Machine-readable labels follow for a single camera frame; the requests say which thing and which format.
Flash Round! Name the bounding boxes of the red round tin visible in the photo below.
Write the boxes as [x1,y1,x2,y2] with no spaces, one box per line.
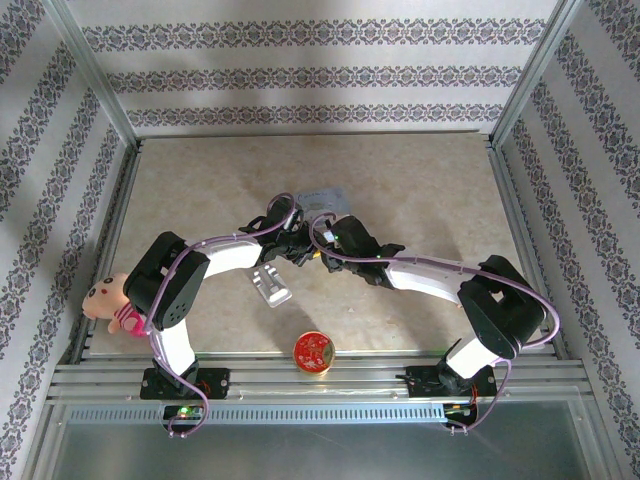
[292,330,335,377]

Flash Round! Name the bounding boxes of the pink plush toy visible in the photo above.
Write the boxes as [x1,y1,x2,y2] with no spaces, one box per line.
[82,272,151,340]

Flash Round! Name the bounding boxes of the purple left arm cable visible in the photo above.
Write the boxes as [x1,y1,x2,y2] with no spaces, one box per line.
[144,192,304,440]

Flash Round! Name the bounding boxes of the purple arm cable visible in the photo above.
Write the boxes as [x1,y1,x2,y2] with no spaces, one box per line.
[307,212,561,436]
[144,192,304,440]

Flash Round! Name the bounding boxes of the silver metal bracket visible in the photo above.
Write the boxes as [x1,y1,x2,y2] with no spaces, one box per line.
[249,263,294,307]

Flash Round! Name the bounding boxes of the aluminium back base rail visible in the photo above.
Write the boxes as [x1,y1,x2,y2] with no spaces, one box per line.
[137,130,494,141]

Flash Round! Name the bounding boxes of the aluminium front rail beam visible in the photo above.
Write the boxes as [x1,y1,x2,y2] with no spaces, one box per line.
[47,352,594,406]

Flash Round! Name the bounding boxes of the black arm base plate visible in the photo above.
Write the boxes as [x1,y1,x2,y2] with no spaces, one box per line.
[405,366,499,400]
[139,367,231,400]

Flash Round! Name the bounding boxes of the grey slotted cable duct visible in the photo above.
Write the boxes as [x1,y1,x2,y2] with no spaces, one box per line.
[64,403,449,425]

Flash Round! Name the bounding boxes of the aluminium side base rail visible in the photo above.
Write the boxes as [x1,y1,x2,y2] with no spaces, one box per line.
[72,139,146,364]
[487,139,569,359]

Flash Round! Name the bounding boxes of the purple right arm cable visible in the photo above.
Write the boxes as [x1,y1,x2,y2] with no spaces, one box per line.
[307,212,561,436]

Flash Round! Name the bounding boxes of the aluminium frame post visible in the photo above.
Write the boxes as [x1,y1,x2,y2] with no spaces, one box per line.
[487,0,586,149]
[42,0,144,151]

